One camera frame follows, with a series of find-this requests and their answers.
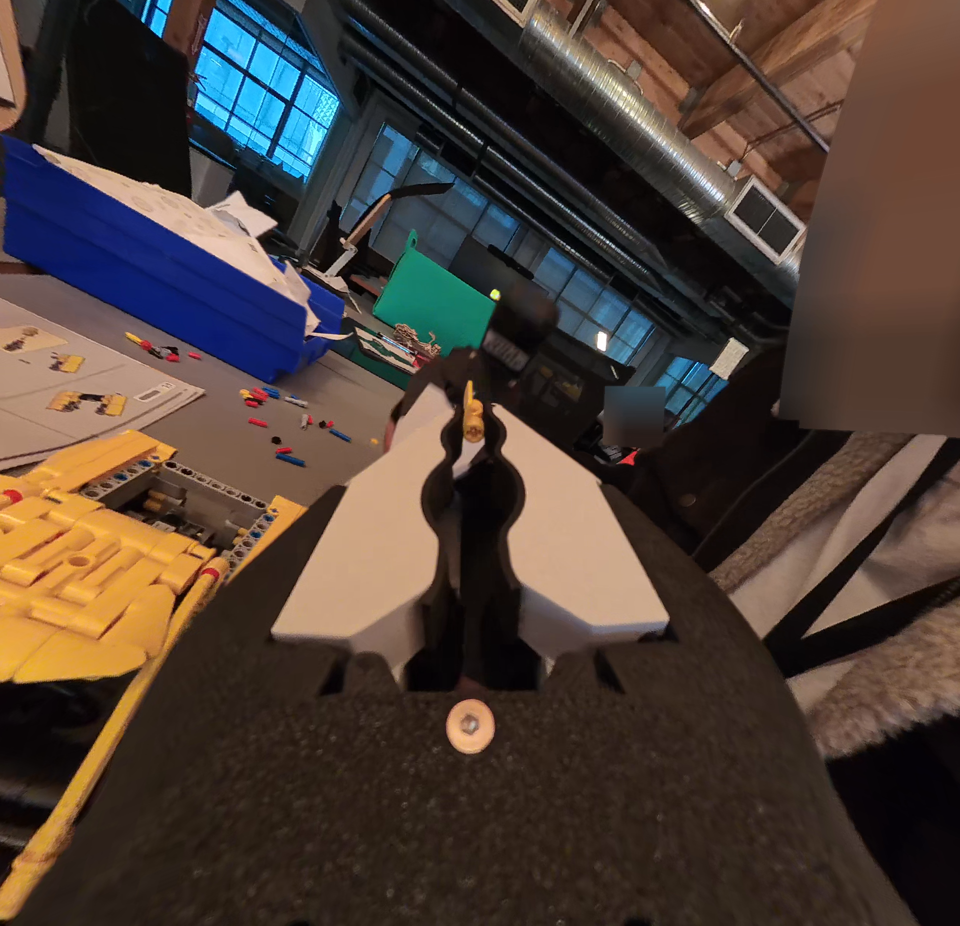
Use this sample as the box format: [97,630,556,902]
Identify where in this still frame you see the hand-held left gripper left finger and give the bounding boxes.
[270,407,466,690]

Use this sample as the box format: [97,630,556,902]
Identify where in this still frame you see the brown box with twine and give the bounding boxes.
[352,322,444,375]

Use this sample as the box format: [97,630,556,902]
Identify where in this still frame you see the silver air duct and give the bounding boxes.
[521,0,807,297]

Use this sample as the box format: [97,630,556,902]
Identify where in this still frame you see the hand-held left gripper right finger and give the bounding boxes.
[483,407,672,690]

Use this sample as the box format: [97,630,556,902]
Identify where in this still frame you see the blue bin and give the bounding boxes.
[0,134,346,383]

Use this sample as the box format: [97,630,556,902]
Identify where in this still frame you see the yellow axle connector brick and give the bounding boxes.
[461,380,489,444]

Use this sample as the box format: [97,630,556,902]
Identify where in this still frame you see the white printed paper bags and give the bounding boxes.
[33,144,354,342]

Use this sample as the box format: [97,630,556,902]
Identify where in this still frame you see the instruction booklet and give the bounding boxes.
[0,298,206,471]

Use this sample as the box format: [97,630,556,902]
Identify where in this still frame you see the scattered small pin bricks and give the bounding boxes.
[123,331,384,468]

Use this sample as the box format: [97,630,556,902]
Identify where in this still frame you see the black jacket drawstring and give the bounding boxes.
[763,476,960,679]

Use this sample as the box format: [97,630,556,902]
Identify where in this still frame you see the grey desk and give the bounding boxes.
[0,266,421,926]

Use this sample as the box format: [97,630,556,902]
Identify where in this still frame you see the yellow brick car model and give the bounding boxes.
[0,429,309,904]

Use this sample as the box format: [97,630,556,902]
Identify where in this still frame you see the green bag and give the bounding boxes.
[372,230,500,351]

